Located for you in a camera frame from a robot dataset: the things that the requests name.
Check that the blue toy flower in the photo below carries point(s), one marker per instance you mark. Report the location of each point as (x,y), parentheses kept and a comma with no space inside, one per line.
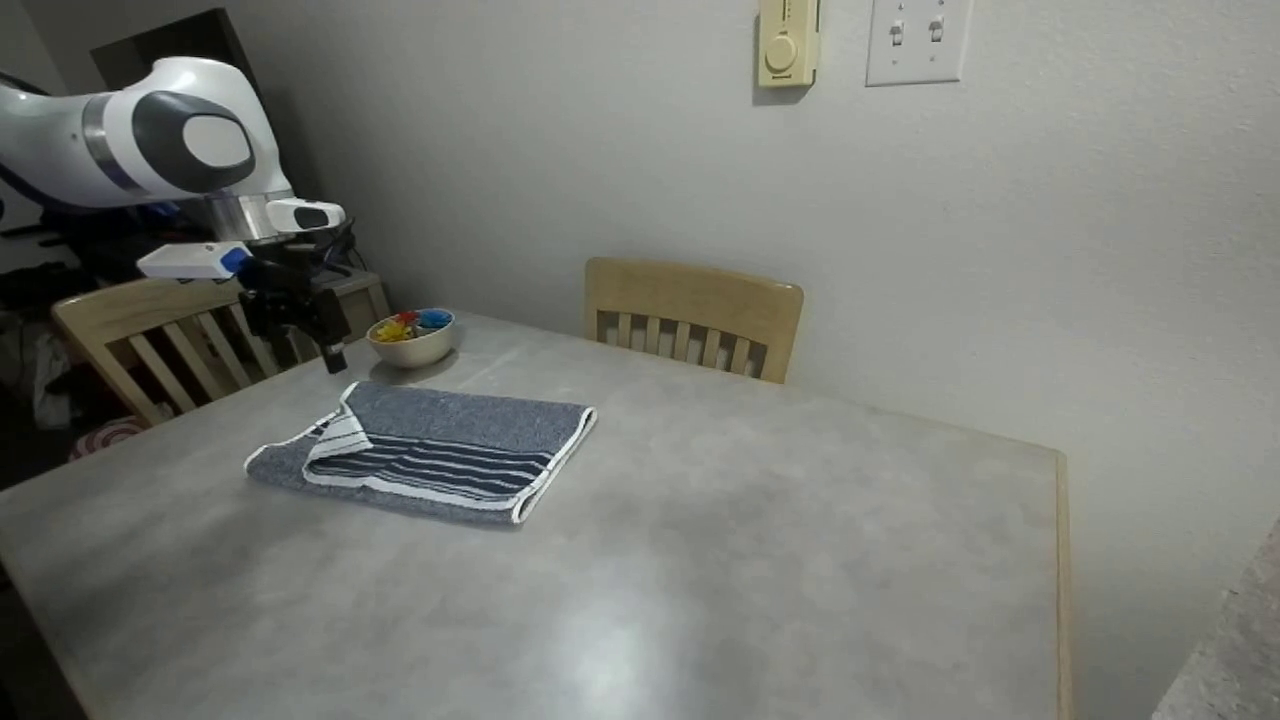
(435,319)

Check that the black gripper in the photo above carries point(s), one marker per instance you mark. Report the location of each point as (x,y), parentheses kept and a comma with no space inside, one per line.
(283,288)

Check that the gray towel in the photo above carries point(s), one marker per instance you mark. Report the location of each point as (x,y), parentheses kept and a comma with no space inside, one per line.
(428,452)

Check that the cream ceramic bowl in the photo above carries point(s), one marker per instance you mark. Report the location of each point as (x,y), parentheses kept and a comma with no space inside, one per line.
(419,350)

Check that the yellow toy flower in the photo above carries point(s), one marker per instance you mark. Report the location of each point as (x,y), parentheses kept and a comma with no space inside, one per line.
(385,334)

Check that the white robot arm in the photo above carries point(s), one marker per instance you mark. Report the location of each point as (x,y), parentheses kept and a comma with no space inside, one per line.
(185,132)

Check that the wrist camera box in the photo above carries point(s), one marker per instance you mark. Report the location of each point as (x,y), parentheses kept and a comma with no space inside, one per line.
(195,261)

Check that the light wooden chair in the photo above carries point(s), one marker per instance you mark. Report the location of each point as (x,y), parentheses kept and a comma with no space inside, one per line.
(166,346)
(693,315)

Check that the white wall outlet plate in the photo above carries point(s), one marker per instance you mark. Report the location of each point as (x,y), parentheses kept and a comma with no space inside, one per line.
(917,40)

